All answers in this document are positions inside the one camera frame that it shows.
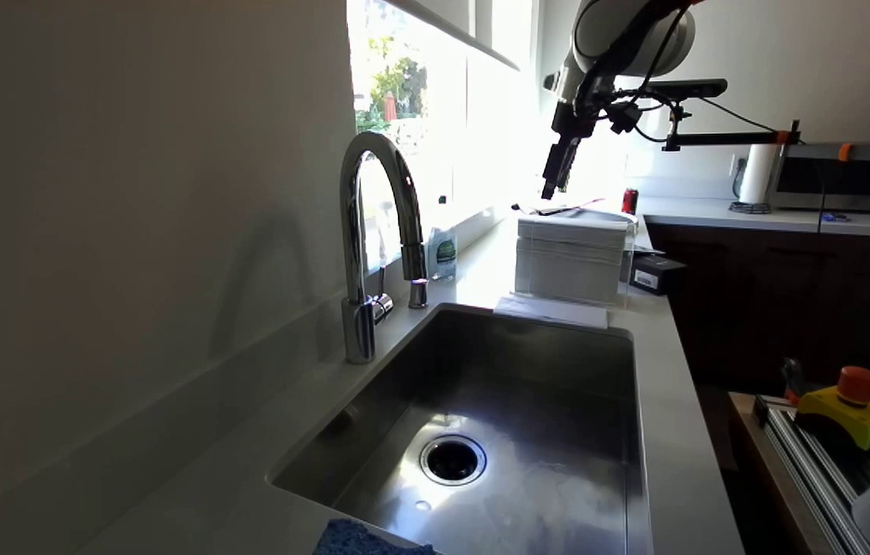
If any white paper towel roll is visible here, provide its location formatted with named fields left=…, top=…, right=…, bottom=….
left=737, top=144, right=778, bottom=208

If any yellow emergency stop button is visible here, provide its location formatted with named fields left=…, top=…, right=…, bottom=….
left=796, top=363, right=870, bottom=452

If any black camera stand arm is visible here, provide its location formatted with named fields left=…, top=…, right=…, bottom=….
left=605, top=76, right=798, bottom=152

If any stainless steel sink basin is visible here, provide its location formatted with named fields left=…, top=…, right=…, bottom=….
left=271, top=306, right=647, bottom=555

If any blue sponge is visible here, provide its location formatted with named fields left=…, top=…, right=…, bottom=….
left=311, top=517, right=438, bottom=555

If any white paper towel stack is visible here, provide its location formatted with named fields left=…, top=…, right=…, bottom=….
left=515, top=209, right=629, bottom=306

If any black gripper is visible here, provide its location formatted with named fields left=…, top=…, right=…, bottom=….
left=539, top=98, right=599, bottom=201

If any black small box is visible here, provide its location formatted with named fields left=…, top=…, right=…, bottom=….
left=629, top=256, right=685, bottom=295

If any green soap bottle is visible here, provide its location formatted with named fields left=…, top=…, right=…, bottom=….
left=428, top=197, right=458, bottom=281

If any chrome gooseneck faucet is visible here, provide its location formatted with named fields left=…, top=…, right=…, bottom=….
left=340, top=133, right=428, bottom=363

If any red small cup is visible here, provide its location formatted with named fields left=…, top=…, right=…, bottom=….
left=622, top=187, right=638, bottom=215

